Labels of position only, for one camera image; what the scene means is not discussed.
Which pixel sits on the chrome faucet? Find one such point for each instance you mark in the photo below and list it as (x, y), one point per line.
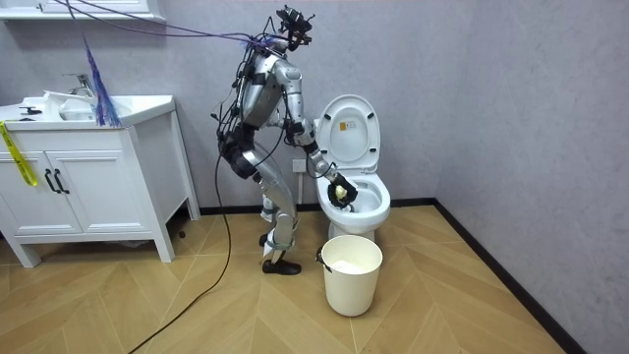
(84, 86)

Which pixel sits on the white toilet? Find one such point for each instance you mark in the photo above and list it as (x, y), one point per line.
(350, 133)

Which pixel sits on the robot body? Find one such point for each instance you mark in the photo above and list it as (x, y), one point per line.
(260, 93)

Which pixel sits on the white wall cabinet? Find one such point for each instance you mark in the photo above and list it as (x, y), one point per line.
(98, 7)

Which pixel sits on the cream plastic bucket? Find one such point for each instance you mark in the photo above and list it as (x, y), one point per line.
(350, 285)

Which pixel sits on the small black object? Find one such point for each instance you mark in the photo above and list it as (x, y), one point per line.
(30, 110)

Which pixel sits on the white vanity cabinet with sink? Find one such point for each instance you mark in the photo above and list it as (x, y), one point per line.
(98, 192)

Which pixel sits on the toilet brush with black head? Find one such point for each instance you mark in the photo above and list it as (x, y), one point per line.
(339, 192)

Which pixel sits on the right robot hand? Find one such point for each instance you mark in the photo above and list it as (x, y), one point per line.
(346, 189)

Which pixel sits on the yellow tape strip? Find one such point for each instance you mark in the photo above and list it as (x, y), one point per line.
(17, 157)

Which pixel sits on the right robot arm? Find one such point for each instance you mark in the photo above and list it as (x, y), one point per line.
(295, 98)

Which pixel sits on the robot legs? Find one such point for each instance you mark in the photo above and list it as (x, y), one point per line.
(275, 192)

